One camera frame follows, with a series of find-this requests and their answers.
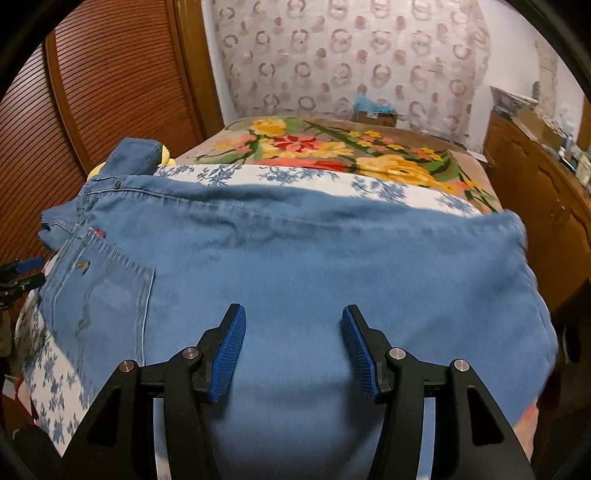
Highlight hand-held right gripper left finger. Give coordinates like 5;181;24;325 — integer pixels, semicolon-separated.
58;303;247;480

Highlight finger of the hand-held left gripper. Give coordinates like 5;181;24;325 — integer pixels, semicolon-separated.
0;257;43;274
0;273;47;297

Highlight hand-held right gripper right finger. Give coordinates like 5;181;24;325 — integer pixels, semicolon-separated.
342;305;536;480

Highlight blue denim pants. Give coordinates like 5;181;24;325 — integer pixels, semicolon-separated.
39;137;557;480

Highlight yellow soft item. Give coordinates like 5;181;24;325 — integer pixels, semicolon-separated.
87;143;176;182

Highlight white blue floral quilt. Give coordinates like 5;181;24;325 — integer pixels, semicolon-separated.
14;164;492;450

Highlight wooden louvred wardrobe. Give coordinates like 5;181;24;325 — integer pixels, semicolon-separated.
0;0;227;287

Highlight small cardboard box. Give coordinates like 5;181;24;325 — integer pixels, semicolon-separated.
353;109;399;128

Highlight wooden cabinet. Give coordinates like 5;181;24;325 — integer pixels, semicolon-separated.
482;111;591;319

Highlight blue plastic bag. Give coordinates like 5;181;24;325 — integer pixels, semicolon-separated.
354;92;398;114

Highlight brown cardboard box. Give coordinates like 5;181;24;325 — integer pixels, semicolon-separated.
512;108;568;149

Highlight patterned flat box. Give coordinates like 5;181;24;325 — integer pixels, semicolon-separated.
491;85;540;112

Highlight ring patterned hanging cloth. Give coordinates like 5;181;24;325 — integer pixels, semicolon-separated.
212;0;492;139

